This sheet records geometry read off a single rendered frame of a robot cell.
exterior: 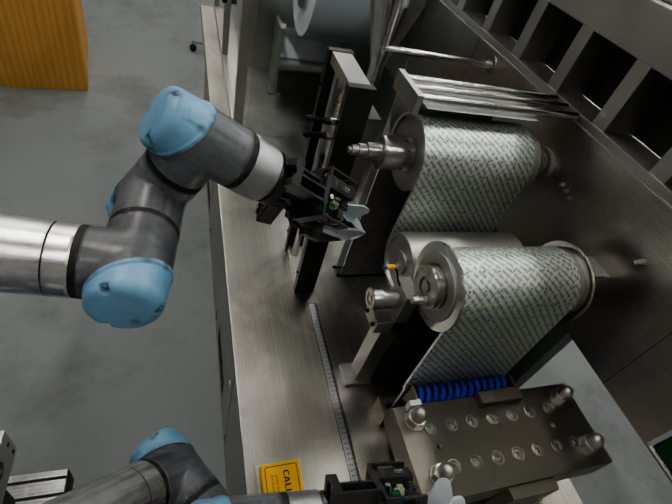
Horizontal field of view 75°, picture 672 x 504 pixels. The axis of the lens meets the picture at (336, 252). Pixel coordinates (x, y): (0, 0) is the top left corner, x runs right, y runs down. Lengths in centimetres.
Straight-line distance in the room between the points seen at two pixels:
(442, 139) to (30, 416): 171
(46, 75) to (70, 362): 219
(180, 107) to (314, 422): 65
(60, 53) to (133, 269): 321
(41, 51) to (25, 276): 319
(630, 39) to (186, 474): 97
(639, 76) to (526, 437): 66
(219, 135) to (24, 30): 312
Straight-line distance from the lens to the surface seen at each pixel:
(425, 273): 71
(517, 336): 85
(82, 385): 201
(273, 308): 105
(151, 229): 49
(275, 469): 86
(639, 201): 89
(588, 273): 85
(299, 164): 55
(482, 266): 71
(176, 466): 67
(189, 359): 201
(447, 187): 83
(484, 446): 88
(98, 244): 47
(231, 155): 51
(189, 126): 49
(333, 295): 111
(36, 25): 356
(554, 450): 97
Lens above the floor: 174
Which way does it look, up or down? 43 degrees down
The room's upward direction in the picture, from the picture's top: 19 degrees clockwise
